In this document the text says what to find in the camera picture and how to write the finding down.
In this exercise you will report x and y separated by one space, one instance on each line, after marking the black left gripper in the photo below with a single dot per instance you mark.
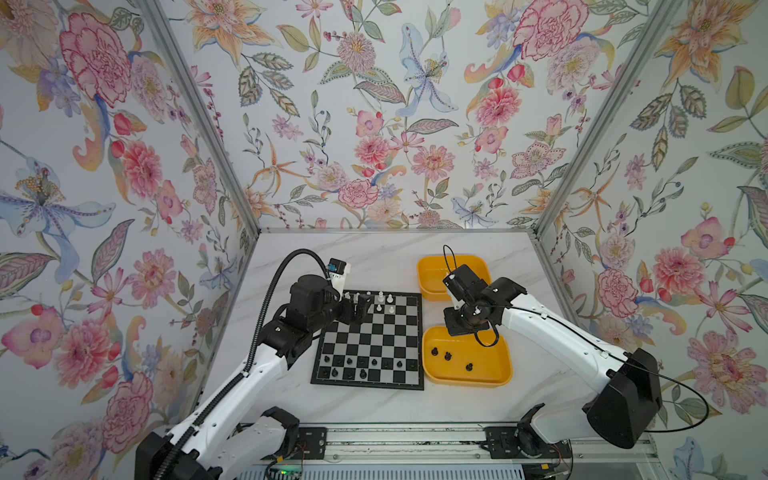
360 313

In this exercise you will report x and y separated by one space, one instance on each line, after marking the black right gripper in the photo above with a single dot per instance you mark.
453 330

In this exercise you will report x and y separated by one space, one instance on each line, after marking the yellow tray with black pieces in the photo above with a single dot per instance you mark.
462 361

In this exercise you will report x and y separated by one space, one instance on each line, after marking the yellow tray with white pieces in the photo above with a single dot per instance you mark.
432 270

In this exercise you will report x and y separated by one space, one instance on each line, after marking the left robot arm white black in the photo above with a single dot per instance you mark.
240 384

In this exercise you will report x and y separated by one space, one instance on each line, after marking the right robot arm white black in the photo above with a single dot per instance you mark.
625 386

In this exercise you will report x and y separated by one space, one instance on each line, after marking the black and silver chessboard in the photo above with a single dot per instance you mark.
384 351

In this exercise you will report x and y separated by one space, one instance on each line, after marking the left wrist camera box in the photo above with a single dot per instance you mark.
338 270

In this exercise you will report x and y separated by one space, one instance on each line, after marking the aluminium base rail right wall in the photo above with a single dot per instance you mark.
555 283

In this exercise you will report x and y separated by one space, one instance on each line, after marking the aluminium front mounting rail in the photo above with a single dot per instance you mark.
446 451

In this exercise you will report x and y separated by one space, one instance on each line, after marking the aluminium corner post right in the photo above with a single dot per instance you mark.
656 26

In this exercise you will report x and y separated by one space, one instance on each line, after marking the aluminium corner post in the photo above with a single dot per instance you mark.
656 26
163 35

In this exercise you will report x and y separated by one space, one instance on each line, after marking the aluminium corner post left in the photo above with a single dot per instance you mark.
163 35

